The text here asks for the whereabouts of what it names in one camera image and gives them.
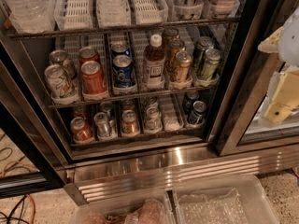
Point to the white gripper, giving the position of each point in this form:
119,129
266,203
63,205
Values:
290,41

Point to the front gold can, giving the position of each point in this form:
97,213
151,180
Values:
181,66

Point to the front blue can bottom shelf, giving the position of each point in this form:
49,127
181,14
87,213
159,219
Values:
197,112

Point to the middle gold can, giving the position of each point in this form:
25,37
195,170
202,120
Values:
173,47

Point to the rear gold can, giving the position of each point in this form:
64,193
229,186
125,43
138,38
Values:
168,34

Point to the white can bottom shelf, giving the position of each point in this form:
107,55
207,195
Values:
153,119

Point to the front blue can middle shelf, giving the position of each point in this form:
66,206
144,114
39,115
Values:
123,71

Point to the gold can bottom shelf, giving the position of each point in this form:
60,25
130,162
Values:
129,122

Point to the rear blue can middle shelf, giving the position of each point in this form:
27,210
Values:
120,48

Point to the silver can bottom shelf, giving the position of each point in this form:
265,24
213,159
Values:
102,124

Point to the front orange can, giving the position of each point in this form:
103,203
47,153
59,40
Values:
93,78

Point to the rear orange can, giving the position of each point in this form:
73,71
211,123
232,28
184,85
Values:
88,54

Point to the orange can bottom shelf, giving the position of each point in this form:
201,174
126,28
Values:
81,129

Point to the steel fridge base grille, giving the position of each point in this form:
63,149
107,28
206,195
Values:
93,181

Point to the front white green can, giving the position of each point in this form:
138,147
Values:
59,82

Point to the rear silver can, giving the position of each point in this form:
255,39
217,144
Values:
61,57

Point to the water bottle pack top shelf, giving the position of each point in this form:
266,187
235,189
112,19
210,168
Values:
32,16

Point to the left glass fridge door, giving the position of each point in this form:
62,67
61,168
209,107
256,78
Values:
15,123

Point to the brown tea bottle white cap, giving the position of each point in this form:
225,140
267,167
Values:
153,62

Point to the clear plastic bin right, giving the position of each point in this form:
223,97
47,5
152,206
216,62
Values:
227,199

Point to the clear plastic bin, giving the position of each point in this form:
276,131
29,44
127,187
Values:
227,199
149,206

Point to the clear plastic bin left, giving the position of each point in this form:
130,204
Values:
149,206

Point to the right fridge door frame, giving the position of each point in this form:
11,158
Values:
250,81

